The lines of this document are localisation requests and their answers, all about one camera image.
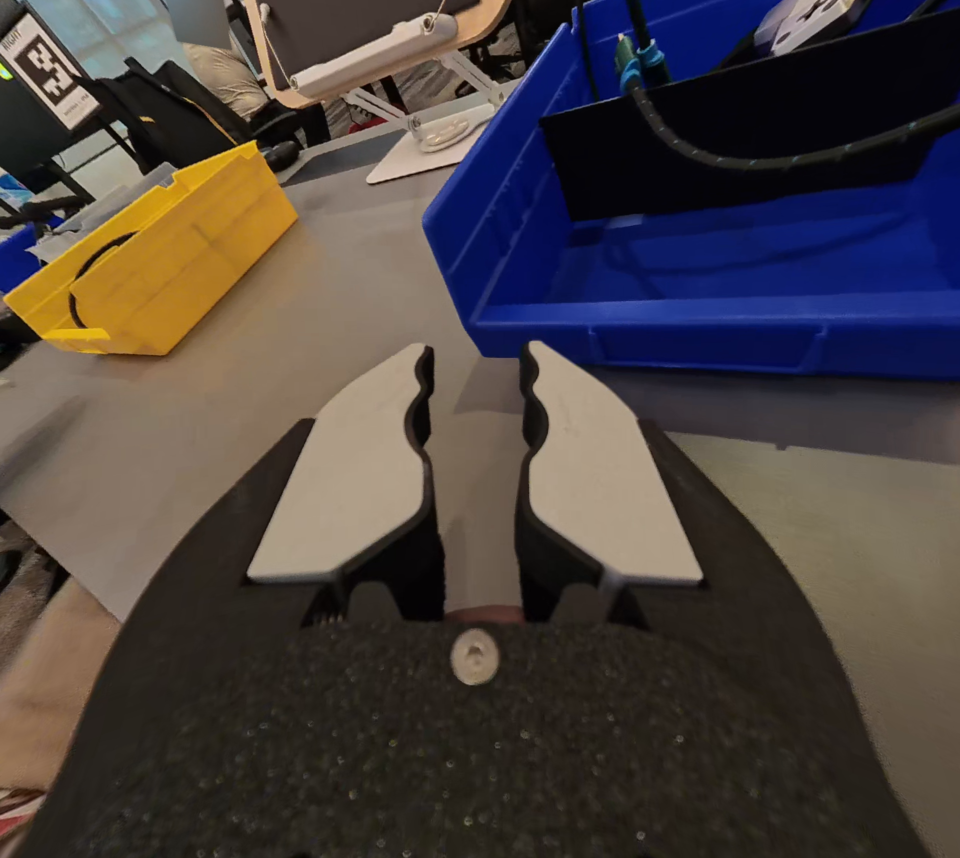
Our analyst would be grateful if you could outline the printed tag sign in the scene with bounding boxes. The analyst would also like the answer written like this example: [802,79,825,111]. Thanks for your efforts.
[0,0,102,131]

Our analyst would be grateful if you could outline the yellow plastic bin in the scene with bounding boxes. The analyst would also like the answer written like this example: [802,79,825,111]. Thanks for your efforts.
[3,141,300,356]

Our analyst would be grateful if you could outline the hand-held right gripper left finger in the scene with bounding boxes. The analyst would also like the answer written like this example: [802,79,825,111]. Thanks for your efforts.
[246,342,447,622]

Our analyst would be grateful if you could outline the grey desk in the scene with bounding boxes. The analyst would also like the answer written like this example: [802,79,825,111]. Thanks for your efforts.
[0,85,960,858]

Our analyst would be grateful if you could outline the blue plastic bin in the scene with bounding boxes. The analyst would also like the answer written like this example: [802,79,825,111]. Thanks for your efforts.
[422,0,960,380]

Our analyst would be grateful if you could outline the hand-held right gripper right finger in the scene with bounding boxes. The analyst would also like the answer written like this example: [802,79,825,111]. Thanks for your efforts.
[514,340,706,623]

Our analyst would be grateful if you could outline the black divider panel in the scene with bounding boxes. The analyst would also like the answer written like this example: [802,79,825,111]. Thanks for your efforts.
[540,10,960,223]

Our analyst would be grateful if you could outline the small blue bin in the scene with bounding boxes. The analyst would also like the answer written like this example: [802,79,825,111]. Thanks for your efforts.
[0,224,39,292]

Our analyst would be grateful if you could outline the clear plastic organizer box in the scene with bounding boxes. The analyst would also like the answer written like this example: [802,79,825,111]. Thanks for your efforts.
[26,164,181,251]

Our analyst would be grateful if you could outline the large black monitor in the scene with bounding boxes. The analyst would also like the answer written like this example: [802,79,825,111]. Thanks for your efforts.
[0,74,76,193]

